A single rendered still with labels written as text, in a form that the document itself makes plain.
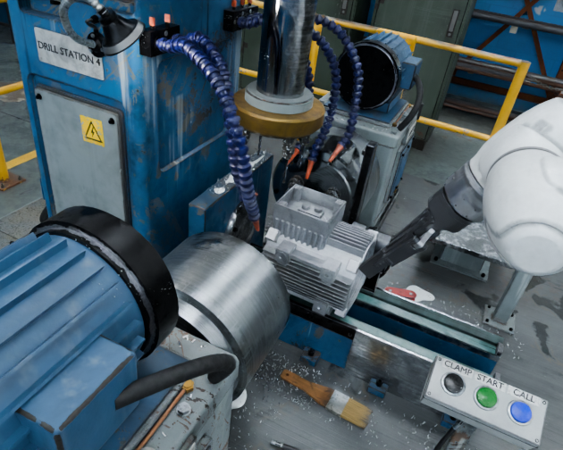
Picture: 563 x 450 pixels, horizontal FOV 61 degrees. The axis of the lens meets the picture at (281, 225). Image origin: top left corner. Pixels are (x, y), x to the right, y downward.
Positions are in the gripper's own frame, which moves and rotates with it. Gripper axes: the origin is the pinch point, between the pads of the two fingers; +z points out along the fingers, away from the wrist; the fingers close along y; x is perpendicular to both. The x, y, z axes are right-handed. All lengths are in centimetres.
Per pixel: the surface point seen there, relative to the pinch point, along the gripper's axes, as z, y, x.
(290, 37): -19.3, -2.3, -39.2
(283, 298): 6.6, 17.5, -9.4
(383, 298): 14.2, -12.2, 11.2
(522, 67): -3, -238, 24
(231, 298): 4.2, 27.4, -16.4
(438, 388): -4.4, 19.2, 16.5
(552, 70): 21, -513, 86
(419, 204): 26, -84, 15
